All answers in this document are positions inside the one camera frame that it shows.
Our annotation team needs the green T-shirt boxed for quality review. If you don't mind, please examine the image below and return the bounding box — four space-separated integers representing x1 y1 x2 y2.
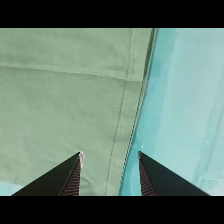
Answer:
0 27 158 197

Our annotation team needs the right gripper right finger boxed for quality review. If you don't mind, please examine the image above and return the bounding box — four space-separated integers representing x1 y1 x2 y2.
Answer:
137 150 210 197

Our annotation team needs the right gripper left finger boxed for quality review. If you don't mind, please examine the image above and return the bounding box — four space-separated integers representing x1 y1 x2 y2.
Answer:
11 151 84 197

